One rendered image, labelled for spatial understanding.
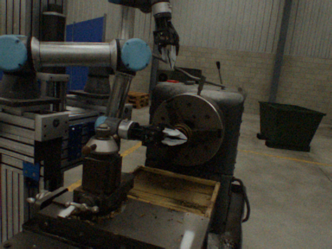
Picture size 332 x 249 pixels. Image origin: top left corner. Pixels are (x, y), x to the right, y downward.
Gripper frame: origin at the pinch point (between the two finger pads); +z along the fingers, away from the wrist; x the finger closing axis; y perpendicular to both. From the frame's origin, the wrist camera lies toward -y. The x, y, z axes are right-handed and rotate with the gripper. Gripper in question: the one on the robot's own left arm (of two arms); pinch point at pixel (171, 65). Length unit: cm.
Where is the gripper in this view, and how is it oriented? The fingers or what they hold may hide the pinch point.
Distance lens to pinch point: 115.0
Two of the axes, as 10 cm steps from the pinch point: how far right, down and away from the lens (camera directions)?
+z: 1.5, 9.8, 0.9
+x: 9.4, -1.2, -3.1
